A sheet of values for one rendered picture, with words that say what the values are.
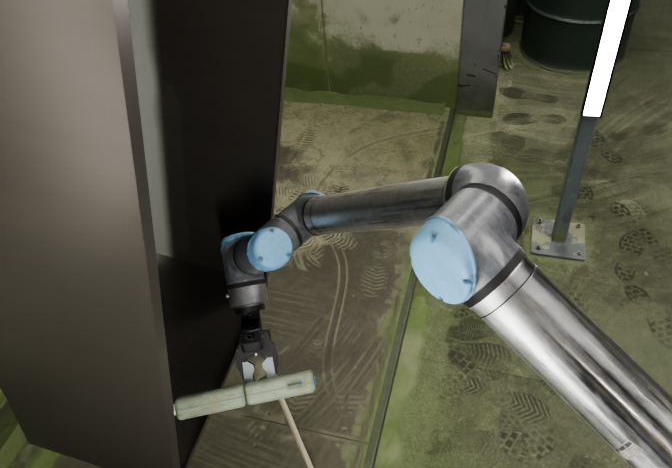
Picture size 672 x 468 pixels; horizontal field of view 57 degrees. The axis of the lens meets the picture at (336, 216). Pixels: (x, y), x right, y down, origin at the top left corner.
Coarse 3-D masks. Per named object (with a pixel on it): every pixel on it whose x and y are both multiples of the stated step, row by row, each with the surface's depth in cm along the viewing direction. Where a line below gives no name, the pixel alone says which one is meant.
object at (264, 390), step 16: (240, 384) 139; (256, 384) 137; (272, 384) 137; (288, 384) 137; (304, 384) 137; (176, 400) 136; (192, 400) 136; (208, 400) 136; (224, 400) 136; (240, 400) 136; (256, 400) 136; (272, 400) 137; (192, 416) 135
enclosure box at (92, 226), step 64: (0, 0) 57; (64, 0) 55; (128, 0) 124; (192, 0) 120; (256, 0) 117; (0, 64) 62; (64, 64) 60; (128, 64) 60; (192, 64) 130; (256, 64) 126; (0, 128) 69; (64, 128) 66; (128, 128) 64; (192, 128) 143; (256, 128) 138; (0, 192) 77; (64, 192) 74; (128, 192) 71; (192, 192) 157; (256, 192) 152; (0, 256) 87; (64, 256) 83; (128, 256) 79; (192, 256) 176; (0, 320) 100; (64, 320) 95; (128, 320) 90; (192, 320) 164; (0, 384) 118; (64, 384) 111; (128, 384) 104; (192, 384) 152; (64, 448) 133; (128, 448) 124; (192, 448) 141
